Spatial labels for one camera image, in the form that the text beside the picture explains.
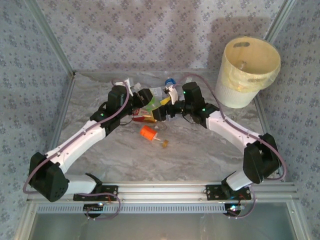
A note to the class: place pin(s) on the red juice carton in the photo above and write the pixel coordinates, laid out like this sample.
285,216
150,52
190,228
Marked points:
142,117

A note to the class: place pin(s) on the grey metal sheet panel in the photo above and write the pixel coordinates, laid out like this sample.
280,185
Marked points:
160,227

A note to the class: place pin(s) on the white bin with yellow liner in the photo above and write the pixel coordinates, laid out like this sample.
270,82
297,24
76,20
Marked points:
235,92

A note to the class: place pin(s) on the orange plastic bottle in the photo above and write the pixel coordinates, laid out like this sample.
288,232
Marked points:
148,132

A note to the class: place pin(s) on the black controller board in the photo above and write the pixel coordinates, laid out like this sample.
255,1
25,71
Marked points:
233,208
93,207

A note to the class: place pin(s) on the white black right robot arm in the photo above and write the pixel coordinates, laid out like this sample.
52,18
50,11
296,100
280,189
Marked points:
230,127

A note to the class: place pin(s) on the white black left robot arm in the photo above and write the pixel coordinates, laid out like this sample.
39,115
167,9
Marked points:
82,140

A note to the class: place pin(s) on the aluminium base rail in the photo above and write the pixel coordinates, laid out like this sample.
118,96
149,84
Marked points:
160,192

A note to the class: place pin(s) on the small amber cap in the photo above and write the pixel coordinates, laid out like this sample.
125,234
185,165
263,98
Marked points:
165,144

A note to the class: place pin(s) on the aluminium frame post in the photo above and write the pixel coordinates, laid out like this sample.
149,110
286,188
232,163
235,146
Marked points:
282,15
53,37

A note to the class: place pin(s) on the crushed blue label bottle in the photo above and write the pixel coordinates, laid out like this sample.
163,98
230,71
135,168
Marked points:
170,82

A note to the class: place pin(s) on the clear bottle green label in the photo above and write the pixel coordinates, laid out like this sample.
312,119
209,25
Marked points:
153,105

